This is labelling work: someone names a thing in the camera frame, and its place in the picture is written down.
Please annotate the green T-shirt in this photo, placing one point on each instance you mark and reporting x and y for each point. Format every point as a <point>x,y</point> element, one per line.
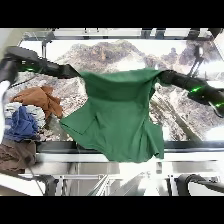
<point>116,116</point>

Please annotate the blue garment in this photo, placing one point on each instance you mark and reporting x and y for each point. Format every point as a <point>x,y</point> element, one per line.
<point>21,126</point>

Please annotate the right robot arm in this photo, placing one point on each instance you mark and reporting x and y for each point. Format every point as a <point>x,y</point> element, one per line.
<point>190,85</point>

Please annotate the dark brown garment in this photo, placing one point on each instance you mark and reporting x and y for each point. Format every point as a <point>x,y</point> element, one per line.
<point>16,156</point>

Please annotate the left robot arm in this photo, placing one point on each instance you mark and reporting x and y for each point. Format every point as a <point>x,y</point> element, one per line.
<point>40,65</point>

